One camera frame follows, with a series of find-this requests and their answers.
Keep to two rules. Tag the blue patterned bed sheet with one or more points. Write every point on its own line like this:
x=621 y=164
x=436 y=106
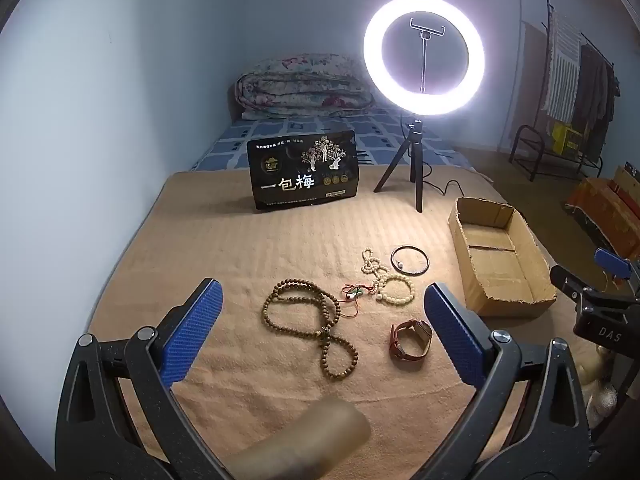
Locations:
x=235 y=145

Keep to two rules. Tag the yellow box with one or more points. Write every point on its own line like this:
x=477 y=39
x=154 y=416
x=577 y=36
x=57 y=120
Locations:
x=567 y=137

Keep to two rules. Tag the folded floral quilt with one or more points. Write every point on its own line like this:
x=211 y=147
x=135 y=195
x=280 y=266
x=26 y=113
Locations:
x=300 y=87

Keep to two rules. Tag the clothes rack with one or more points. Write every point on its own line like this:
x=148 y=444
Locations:
x=550 y=5

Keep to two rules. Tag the phone holder clamp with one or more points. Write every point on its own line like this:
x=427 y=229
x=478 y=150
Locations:
x=426 y=35

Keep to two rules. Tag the white striped towel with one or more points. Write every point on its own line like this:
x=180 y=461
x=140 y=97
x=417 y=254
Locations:
x=562 y=60

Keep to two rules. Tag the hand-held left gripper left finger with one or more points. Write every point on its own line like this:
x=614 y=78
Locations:
x=192 y=332

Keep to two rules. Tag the cardboard box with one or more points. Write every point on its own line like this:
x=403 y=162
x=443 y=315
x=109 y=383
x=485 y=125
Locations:
x=505 y=265

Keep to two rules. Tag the orange box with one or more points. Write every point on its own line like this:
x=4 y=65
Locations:
x=610 y=205

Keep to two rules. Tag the tan blanket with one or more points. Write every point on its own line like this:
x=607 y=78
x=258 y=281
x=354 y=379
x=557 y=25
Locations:
x=225 y=245

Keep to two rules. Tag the dark hanging clothes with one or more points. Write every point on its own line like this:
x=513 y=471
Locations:
x=595 y=95

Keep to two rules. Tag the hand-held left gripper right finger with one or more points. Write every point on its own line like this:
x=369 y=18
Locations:
x=455 y=332

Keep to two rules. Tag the black snack bag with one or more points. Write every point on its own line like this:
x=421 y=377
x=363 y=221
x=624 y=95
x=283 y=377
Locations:
x=300 y=170

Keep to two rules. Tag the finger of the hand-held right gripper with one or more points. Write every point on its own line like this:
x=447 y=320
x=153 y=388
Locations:
x=567 y=282
x=612 y=262

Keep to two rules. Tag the person's left hand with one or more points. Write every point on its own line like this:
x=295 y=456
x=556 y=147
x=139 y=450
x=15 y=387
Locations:
x=310 y=447

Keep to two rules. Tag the black bangle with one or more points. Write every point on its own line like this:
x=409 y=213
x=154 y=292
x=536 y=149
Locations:
x=425 y=260

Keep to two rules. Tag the person's right hand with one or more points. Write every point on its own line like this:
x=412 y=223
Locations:
x=600 y=395

